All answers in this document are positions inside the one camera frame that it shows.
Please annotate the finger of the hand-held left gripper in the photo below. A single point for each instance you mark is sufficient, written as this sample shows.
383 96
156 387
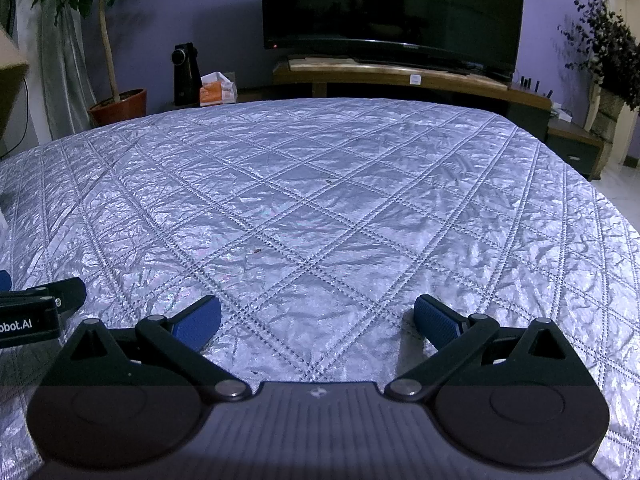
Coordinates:
67 292
4 280

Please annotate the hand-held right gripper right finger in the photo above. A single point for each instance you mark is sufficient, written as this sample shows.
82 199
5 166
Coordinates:
435 317

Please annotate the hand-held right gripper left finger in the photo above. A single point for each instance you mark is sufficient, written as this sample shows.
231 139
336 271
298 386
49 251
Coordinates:
200 320

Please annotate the silver quilted blanket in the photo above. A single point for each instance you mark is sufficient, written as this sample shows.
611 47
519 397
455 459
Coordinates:
320 200

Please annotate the tan board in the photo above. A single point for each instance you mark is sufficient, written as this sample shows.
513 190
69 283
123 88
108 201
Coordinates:
10 90

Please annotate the potted tree in terracotta pot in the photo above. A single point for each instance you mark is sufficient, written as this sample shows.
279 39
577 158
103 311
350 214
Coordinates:
120 105

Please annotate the grey curtain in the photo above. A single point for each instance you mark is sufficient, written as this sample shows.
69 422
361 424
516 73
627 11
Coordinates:
65 85

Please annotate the dark low cabinet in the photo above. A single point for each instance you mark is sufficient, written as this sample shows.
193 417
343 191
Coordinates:
575 152

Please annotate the orange tissue box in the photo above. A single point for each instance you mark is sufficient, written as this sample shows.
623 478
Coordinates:
217 94

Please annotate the wooden television stand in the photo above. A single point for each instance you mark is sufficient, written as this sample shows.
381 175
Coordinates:
450 89

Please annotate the small white tag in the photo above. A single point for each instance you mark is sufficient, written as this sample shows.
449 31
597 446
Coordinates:
415 79

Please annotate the black tabletop device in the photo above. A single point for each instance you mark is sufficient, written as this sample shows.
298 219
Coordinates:
186 80

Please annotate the small white box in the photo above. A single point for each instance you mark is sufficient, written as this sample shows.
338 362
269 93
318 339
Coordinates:
564 114

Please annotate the black standing fan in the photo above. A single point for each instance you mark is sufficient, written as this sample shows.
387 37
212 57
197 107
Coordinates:
5 7

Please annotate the black television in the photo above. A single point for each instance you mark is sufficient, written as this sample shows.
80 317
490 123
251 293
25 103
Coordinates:
390 0

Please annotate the dried leafy plant in planter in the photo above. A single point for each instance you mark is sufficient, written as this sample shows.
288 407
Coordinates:
607 45

